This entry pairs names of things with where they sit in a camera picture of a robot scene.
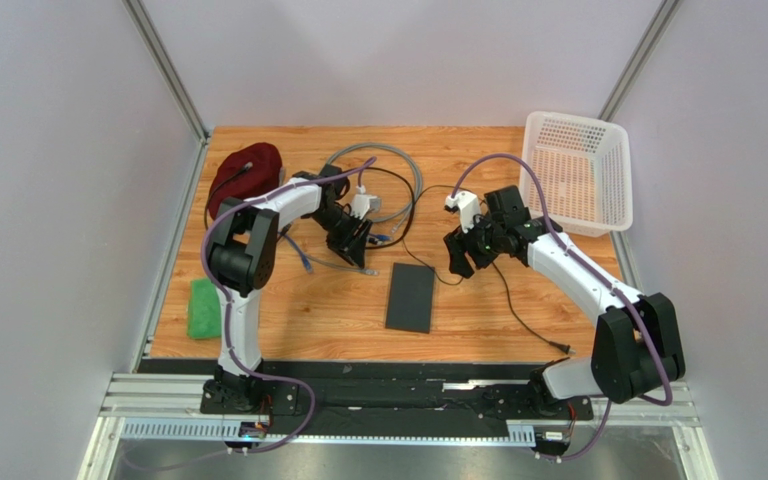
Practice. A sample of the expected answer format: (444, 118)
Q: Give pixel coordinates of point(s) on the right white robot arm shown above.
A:
(637, 346)

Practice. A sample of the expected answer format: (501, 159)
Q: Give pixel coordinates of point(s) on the aluminium frame rail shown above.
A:
(151, 426)

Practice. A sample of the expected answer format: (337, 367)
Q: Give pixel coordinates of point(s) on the dark red cloth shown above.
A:
(253, 171)

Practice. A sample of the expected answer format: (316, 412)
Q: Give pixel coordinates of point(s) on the white plastic basket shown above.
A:
(584, 168)

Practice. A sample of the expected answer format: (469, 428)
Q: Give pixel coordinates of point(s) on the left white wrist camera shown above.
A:
(363, 203)

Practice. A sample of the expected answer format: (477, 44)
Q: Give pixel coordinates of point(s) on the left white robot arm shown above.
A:
(238, 254)

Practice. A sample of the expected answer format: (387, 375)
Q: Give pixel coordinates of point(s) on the black network switch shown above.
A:
(410, 298)

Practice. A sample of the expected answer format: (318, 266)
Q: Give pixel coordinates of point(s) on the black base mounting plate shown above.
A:
(395, 399)

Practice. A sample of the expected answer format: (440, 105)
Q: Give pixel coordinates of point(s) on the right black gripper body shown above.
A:
(467, 243)

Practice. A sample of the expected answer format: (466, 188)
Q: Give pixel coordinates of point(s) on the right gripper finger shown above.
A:
(455, 244)
(479, 252)

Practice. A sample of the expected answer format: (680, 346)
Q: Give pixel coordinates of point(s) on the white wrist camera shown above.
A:
(467, 205)
(363, 203)

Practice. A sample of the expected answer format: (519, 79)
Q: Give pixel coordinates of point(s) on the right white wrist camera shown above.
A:
(467, 205)

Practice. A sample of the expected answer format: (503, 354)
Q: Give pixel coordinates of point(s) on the green cloth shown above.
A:
(204, 314)

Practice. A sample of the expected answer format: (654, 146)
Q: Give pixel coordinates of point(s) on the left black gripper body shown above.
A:
(339, 226)

